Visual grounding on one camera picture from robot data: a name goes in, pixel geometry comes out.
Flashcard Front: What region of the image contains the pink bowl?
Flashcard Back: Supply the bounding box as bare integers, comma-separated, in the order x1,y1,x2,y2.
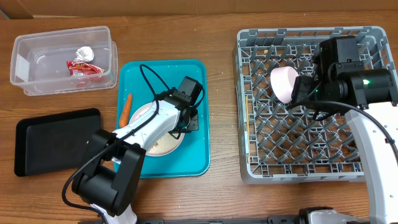
270,67,299,103

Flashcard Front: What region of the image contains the white round plate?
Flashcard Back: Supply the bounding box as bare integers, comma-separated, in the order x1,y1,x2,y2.
129,103,185,157

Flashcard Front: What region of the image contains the teal serving tray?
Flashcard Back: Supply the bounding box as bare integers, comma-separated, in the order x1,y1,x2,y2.
116,59,210,179

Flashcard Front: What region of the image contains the orange carrot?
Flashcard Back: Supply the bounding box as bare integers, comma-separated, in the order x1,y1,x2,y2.
119,93,132,128

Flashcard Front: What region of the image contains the foil ball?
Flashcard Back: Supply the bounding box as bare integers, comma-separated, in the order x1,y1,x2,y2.
74,46,95,63

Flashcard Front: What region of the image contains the red snack wrapper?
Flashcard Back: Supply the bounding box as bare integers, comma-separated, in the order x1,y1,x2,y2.
67,61,104,76

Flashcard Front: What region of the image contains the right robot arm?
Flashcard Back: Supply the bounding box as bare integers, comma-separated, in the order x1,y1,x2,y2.
288,35,397,223

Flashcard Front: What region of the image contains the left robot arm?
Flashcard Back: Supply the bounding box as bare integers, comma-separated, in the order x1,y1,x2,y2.
61,77,205,223

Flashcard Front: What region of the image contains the grey dishwasher rack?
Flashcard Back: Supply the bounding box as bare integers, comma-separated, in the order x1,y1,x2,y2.
233,26,396,184

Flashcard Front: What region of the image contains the clear plastic bin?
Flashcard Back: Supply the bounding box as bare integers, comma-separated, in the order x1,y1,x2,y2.
10,26,118,96

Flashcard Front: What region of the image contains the black tray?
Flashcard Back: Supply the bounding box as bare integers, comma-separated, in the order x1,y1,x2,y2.
14,108,102,177

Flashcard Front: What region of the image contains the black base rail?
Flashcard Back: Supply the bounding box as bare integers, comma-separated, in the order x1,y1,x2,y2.
77,214,312,224

